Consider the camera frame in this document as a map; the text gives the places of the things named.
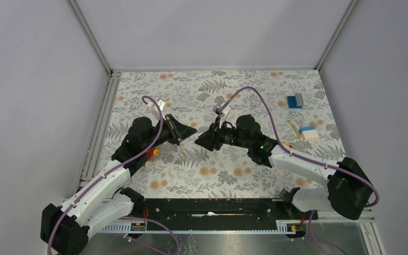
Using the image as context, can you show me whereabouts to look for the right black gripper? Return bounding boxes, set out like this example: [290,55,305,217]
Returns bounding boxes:
[194,116,251,152]

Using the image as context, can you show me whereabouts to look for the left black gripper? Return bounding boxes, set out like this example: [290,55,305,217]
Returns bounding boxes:
[143,114,197,152]

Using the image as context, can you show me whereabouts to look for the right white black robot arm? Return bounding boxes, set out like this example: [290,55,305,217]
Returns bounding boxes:
[195,115,373,220]

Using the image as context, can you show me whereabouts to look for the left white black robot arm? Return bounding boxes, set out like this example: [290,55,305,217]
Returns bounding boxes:
[40,114,197,254]

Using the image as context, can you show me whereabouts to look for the red yellow green toy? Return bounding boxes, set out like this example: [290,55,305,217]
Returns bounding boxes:
[144,148,159,167]

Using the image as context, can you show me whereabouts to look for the floral patterned table mat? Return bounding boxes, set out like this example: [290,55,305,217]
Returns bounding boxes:
[92,70,361,199]

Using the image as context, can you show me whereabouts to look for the blue grey toy blocks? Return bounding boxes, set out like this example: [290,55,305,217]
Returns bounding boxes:
[287,93,304,109]

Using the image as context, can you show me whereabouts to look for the blue white eraser block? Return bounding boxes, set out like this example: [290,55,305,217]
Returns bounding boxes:
[299,126,319,141]

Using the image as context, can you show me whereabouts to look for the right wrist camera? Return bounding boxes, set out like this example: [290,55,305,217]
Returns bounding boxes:
[212,105,231,123]

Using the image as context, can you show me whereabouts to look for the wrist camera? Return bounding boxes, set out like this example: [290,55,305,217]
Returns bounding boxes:
[149,99,166,120]
[212,105,231,123]

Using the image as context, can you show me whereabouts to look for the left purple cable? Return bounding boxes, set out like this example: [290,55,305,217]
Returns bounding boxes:
[47,96,181,255]

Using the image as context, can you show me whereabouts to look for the purple cable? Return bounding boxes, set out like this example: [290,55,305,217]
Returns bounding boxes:
[218,86,380,255]
[47,96,181,255]

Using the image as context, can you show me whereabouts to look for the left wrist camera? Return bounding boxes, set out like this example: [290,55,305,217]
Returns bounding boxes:
[149,99,166,120]

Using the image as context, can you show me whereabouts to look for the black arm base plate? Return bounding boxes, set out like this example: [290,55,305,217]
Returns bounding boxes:
[129,198,318,230]

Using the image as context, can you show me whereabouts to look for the white slotted cable duct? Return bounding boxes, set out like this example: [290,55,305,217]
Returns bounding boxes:
[98,220,297,235]

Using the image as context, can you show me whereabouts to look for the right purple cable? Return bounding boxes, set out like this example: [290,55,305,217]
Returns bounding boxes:
[218,86,380,255]

